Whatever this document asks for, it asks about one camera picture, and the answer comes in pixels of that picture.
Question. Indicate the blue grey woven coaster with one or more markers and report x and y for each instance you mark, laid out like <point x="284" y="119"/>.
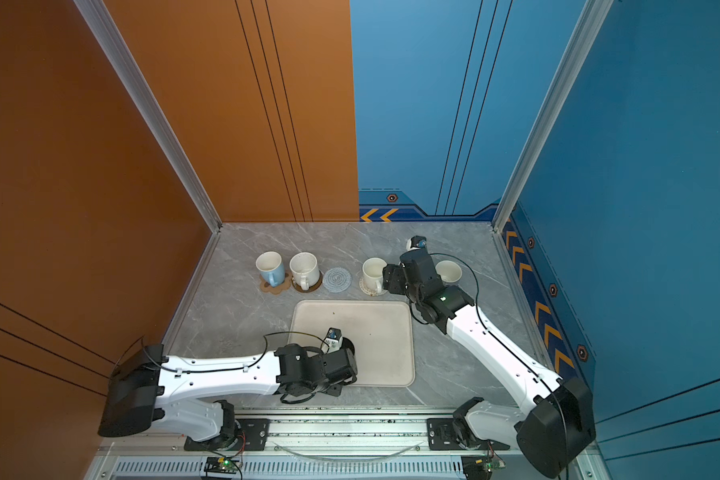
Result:
<point x="337" y="280"/>

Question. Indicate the cream serving tray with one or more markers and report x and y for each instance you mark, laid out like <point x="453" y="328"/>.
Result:
<point x="381" y="332"/>

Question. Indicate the white mug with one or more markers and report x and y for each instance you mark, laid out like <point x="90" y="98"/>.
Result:
<point x="372" y="270"/>
<point x="304" y="269"/>

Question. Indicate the left green circuit board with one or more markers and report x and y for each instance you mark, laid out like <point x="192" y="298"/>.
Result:
<point x="222" y="468"/>

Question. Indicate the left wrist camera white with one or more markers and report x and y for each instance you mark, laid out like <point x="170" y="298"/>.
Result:
<point x="333" y="340"/>

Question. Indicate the lavender mug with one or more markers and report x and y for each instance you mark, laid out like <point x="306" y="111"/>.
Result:
<point x="449" y="271"/>

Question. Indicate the aluminium front rail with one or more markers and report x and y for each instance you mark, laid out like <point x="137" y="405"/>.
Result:
<point x="332" y="433"/>

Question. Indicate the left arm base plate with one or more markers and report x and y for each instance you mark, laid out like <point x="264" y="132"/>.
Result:
<point x="247" y="434"/>

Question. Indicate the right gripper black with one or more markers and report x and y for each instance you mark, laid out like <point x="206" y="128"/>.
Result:
<point x="392" y="277"/>

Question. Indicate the light blue mug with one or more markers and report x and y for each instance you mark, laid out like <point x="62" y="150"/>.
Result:
<point x="271" y="268"/>

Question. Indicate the green circuit board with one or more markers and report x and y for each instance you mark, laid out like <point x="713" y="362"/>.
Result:
<point x="222" y="468"/>
<point x="481" y="467"/>

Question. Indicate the black mug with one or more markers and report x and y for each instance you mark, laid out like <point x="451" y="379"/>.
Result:
<point x="347" y="344"/>

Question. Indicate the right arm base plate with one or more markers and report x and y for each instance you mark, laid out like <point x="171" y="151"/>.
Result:
<point x="442" y="436"/>

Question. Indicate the cork paw print coaster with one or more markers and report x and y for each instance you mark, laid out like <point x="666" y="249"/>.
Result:
<point x="265" y="287"/>

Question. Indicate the glossy brown round coaster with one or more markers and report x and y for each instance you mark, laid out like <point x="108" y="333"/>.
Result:
<point x="310" y="289"/>

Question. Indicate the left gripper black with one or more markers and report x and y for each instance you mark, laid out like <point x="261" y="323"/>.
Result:
<point x="338" y="389"/>

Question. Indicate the right green circuit board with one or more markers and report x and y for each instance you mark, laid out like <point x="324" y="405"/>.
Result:
<point x="481" y="467"/>

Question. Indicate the white woven rope coaster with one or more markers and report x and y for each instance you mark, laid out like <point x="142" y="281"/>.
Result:
<point x="373" y="290"/>

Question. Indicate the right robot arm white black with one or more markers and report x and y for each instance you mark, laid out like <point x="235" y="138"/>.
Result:
<point x="552" y="421"/>

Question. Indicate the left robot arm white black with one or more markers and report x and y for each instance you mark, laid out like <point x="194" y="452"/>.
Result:
<point x="187" y="396"/>

